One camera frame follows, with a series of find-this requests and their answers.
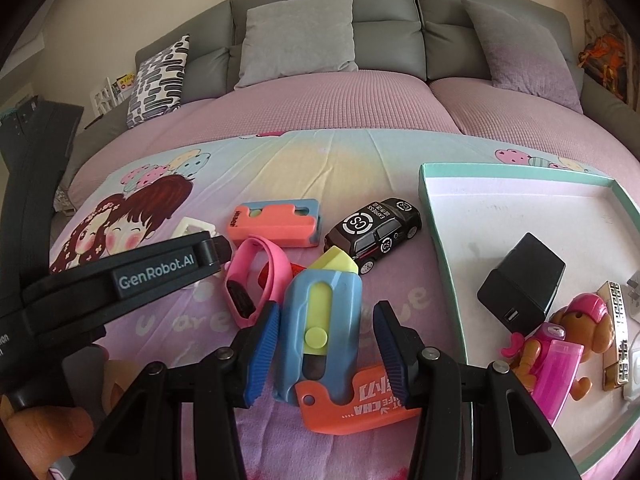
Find small red toy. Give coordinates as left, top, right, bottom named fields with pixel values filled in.
left=257, top=259, right=306, bottom=288

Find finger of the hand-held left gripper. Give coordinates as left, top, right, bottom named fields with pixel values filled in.
left=197, top=232, right=235, bottom=275

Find white book rack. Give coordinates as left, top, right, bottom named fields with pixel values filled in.
left=90, top=77, right=118, bottom=121

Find gold patterned lighter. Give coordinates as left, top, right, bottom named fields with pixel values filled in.
left=597, top=280, right=636, bottom=392

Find black toy car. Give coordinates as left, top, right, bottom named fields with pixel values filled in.
left=324, top=197, right=422, bottom=277

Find teal shallow cardboard box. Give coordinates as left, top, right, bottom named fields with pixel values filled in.
left=417, top=161, right=640, bottom=476

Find grey sofa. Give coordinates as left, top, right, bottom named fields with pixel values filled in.
left=52, top=0, right=640, bottom=216

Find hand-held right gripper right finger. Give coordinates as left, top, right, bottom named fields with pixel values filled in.
left=372, top=300, right=583, bottom=480

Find orange bag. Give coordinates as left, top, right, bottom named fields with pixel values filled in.
left=577, top=32, right=628, bottom=103

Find plain grey cushion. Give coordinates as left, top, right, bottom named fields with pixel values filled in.
left=234, top=0, right=360, bottom=91

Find blue yellow toy utility knife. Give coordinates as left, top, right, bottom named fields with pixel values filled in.
left=272, top=247, right=363, bottom=406

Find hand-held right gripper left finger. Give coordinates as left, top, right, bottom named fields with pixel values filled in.
left=82, top=301, right=281, bottom=480

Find white lace cloth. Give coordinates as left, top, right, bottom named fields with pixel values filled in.
left=52, top=185, right=76, bottom=216

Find grey lilac cushion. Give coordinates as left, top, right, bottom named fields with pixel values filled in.
left=461, top=0, right=585, bottom=115

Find person's left hand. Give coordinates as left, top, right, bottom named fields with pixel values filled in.
left=0, top=392, right=97, bottom=472

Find pink wristband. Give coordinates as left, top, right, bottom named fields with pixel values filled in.
left=222, top=235, right=293, bottom=331

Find white hair clip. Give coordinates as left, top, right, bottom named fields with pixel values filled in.
left=172, top=216, right=219, bottom=241

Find orange utility knife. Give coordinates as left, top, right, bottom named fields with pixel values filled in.
left=294, top=362, right=426, bottom=434

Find patterned curtain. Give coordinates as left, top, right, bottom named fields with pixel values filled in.
left=577, top=0, right=640, bottom=111

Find yellow books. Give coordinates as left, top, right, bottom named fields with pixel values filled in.
left=112, top=74, right=138, bottom=101

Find black white patterned pillow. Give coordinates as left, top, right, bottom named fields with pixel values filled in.
left=126, top=35, right=191, bottom=129

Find salmon blue utility knife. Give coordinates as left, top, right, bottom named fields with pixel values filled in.
left=226, top=199, right=323, bottom=249

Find white charger cube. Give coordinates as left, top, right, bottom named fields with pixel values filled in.
left=622, top=345, right=640, bottom=402

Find black charger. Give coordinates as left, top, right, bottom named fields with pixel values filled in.
left=476, top=232, right=567, bottom=335

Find printed cartoon blanket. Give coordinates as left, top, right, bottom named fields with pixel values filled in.
left=47, top=127, right=640, bottom=480

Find brown toy dog figure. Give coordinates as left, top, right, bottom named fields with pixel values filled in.
left=502, top=292, right=617, bottom=403

